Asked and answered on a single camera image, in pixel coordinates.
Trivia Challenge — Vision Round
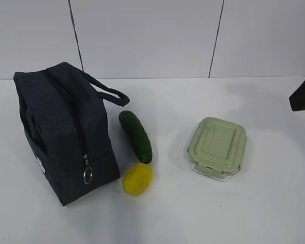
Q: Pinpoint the green lidded glass container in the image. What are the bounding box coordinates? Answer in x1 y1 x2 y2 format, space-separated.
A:
187 117 248 181

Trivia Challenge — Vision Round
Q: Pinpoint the green cucumber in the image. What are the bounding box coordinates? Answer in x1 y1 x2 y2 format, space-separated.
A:
118 110 153 164

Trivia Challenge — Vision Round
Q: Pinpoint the yellow lemon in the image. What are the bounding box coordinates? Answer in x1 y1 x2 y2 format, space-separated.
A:
122 163 154 195

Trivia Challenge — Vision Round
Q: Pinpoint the dark navy fabric lunch bag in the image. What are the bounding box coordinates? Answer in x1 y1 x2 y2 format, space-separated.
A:
13 62 130 206

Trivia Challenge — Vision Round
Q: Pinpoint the silver zipper pull ring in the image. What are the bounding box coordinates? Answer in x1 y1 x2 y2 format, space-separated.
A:
82 154 94 184

